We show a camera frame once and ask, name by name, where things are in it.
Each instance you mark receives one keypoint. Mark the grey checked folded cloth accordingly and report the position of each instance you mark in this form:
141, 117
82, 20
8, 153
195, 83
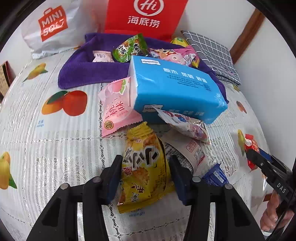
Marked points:
216, 56

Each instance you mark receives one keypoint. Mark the pink peach snack packet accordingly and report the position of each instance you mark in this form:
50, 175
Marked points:
117, 110

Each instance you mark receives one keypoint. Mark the small blue snack packet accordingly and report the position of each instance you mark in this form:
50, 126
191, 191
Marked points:
215, 176

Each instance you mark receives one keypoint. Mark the blue tissue pack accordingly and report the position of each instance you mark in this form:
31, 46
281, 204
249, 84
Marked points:
160, 84

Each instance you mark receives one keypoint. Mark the brown patterned box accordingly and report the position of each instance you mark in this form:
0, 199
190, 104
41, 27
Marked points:
6, 78

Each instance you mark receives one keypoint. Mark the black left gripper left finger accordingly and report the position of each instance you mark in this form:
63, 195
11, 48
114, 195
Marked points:
58, 220

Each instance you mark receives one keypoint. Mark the small pink white snack packet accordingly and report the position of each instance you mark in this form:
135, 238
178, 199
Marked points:
102, 56

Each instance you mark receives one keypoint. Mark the yellow green snack packet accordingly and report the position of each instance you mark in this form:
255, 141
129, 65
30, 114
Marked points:
179, 41

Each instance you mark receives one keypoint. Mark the fruit print tablecloth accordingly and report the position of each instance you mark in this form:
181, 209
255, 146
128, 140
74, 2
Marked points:
49, 150

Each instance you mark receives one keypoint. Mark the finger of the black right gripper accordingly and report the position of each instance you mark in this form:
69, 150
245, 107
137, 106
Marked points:
262, 160

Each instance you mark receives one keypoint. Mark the long pink white candy packet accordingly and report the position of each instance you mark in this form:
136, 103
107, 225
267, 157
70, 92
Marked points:
185, 125

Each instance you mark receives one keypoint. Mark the red small snack packet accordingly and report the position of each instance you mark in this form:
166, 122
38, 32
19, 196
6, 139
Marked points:
251, 144

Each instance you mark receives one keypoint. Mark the person's right hand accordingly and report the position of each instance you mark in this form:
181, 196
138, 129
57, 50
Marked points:
269, 217

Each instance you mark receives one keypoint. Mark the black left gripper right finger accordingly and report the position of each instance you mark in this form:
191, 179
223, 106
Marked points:
233, 219

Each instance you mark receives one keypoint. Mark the pink cartoon snack packet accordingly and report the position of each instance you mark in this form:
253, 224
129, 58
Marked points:
185, 56

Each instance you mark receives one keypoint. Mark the purple towel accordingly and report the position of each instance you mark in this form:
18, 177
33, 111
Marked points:
80, 69

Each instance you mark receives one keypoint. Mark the white Miniso plastic bag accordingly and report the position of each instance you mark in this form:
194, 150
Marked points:
57, 26

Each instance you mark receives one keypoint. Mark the brown wooden door frame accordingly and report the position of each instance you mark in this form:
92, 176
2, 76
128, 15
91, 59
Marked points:
249, 32

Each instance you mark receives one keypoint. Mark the white snack packet red label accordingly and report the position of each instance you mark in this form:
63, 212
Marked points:
191, 153

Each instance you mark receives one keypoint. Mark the red paper bag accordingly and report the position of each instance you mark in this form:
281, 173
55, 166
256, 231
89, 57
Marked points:
153, 18

